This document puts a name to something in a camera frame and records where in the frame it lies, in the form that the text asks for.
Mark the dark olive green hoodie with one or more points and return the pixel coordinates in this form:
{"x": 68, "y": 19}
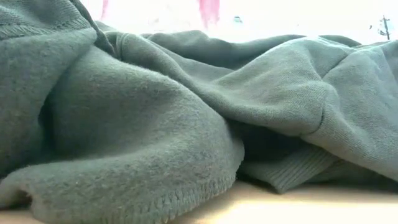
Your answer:
{"x": 155, "y": 124}

